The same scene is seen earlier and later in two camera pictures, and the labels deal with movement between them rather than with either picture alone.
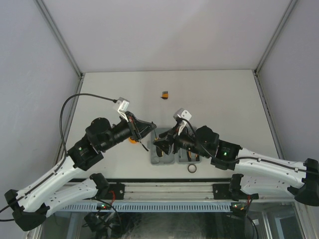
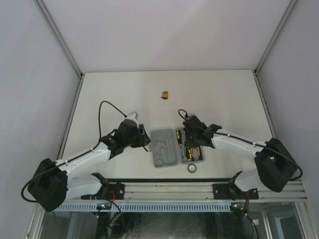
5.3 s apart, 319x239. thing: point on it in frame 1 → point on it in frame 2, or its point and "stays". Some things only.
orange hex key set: (165, 94) stays
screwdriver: (159, 152) → (188, 154)
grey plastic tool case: (181, 157) stays
